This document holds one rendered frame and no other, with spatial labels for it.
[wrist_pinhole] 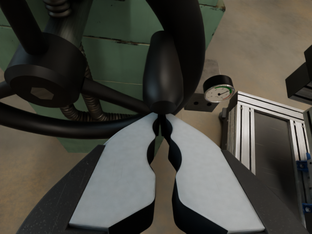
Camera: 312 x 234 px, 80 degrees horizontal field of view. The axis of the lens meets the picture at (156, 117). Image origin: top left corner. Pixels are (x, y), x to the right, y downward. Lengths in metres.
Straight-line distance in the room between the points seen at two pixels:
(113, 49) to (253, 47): 1.58
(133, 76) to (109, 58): 0.07
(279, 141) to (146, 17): 0.90
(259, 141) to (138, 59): 0.76
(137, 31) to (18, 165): 0.90
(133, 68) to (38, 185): 0.77
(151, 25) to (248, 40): 1.61
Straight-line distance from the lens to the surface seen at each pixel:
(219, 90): 0.41
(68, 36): 0.22
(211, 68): 0.52
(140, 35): 0.38
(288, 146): 1.11
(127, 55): 0.41
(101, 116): 0.37
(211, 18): 0.37
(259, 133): 1.04
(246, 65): 1.67
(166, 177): 1.00
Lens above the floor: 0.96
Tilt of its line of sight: 60 degrees down
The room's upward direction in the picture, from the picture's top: 17 degrees clockwise
